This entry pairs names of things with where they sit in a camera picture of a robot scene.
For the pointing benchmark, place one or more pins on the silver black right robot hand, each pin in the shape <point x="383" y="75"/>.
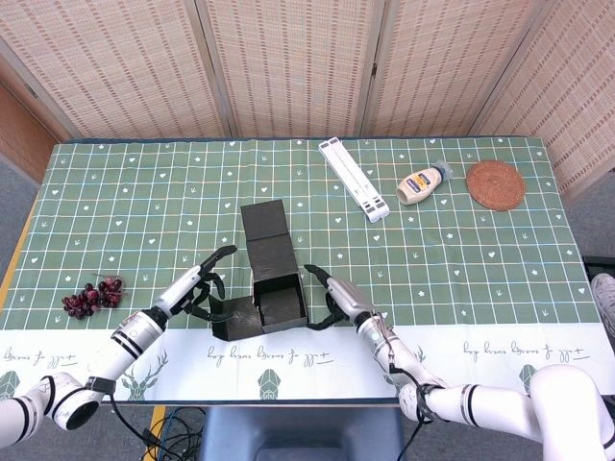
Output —
<point x="348" y="300"/>

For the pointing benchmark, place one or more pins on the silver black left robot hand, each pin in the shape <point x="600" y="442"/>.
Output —
<point x="180" y="290"/>

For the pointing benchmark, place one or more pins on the black foldable cardboard box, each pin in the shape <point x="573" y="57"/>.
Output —
<point x="269" y="259"/>

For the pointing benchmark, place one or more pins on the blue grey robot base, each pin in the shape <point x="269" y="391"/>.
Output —
<point x="298" y="432"/>

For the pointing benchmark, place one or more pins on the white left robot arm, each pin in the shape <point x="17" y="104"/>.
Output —
<point x="125" y="346"/>

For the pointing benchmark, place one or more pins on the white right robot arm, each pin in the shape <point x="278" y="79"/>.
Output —
<point x="552" y="398"/>

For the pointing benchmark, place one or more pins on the green checked tablecloth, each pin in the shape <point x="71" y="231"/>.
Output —
<point x="144" y="216"/>

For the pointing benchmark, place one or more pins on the dark red grape bunch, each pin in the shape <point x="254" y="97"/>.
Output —
<point x="81" y="302"/>

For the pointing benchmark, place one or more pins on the white folding plastic stand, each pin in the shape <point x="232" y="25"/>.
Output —
<point x="353" y="180"/>

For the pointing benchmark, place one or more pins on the mayonnaise squeeze bottle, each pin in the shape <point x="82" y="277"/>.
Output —
<point x="418" y="185"/>

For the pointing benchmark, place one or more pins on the round woven rattan coaster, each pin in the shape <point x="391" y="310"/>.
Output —
<point x="495" y="185"/>

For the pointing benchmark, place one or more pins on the brown wooden door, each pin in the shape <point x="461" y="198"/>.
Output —
<point x="19" y="139"/>

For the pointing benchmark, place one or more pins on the folding bamboo screen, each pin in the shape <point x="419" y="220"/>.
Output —
<point x="288" y="62"/>

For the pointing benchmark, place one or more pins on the black flat floor object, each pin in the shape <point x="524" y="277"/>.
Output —
<point x="600" y="262"/>

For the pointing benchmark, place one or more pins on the grey sneaker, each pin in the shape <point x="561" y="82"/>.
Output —
<point x="604" y="300"/>

